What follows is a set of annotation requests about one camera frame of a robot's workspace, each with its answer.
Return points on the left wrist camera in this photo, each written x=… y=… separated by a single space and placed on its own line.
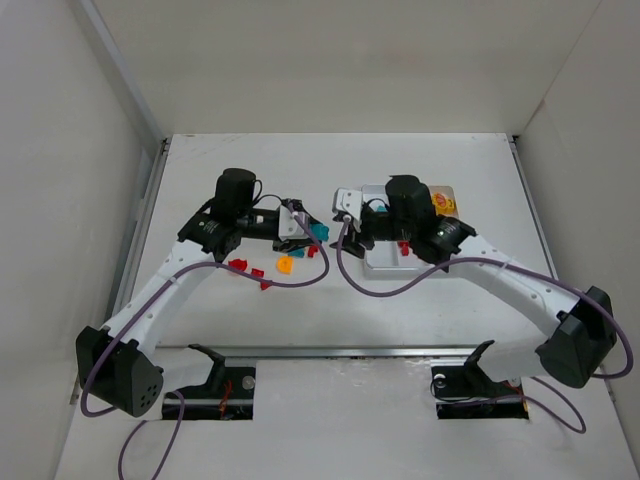
x=292 y=218

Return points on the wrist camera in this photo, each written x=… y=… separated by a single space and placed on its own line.
x=292 y=218
x=347 y=203

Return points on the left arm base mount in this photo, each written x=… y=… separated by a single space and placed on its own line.
x=226 y=395

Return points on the large teal lego assembly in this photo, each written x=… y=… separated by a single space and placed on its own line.
x=321 y=232

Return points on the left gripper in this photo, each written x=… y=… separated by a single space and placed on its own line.
x=293 y=242

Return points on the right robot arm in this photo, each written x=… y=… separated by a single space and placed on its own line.
x=576 y=327

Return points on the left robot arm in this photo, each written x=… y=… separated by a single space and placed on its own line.
x=115 y=360

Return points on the red round lego piece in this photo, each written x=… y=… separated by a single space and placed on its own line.
x=238 y=265

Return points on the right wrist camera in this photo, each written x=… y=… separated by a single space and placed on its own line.
x=347 y=203

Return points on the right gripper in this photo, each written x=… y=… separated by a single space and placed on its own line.
x=357 y=236

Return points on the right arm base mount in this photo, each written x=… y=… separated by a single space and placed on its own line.
x=464 y=392

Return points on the white divided tray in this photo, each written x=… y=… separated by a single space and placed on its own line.
x=384 y=261

